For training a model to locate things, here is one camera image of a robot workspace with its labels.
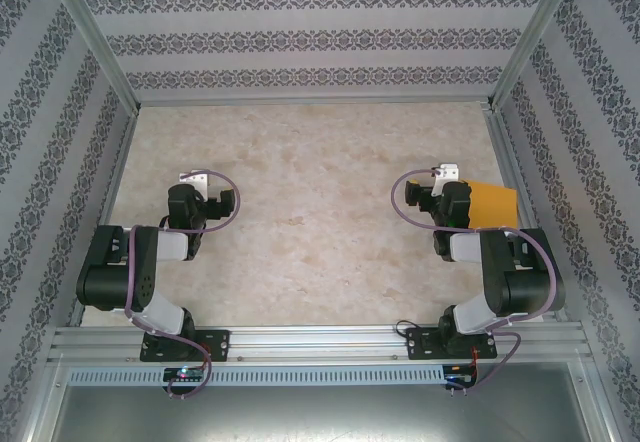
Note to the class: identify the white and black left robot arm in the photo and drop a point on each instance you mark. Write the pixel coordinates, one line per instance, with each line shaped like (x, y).
(115, 272)

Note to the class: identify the aluminium frame post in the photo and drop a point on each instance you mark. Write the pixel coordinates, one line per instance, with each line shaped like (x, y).
(535, 37)
(95, 37)

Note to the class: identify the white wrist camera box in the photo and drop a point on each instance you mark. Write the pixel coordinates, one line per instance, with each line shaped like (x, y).
(197, 180)
(447, 172)

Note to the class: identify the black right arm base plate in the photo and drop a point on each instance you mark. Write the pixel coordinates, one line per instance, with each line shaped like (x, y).
(417, 344)

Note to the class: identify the aluminium side rail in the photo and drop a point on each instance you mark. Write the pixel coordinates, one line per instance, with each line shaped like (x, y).
(506, 162)
(112, 197)

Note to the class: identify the small circuit board green light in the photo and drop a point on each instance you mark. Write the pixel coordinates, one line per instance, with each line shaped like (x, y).
(182, 373)

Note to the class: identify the aluminium mounting rail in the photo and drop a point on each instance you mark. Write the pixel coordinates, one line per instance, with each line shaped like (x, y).
(320, 342)

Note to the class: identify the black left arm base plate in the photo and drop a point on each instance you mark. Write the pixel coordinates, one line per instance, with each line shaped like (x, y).
(220, 344)

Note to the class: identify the orange paper sheet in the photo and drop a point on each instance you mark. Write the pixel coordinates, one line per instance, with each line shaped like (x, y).
(492, 204)

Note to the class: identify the small circuit board blue light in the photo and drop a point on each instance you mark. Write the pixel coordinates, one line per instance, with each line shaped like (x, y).
(457, 376)

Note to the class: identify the grey metal sheet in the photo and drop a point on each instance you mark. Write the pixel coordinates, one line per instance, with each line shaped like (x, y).
(320, 417)

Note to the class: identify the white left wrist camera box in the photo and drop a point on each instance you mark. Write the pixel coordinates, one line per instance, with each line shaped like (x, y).
(197, 180)

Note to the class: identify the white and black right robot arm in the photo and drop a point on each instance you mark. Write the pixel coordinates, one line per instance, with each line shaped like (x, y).
(530, 272)

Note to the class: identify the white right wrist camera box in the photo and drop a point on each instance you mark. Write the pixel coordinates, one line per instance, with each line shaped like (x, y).
(447, 172)

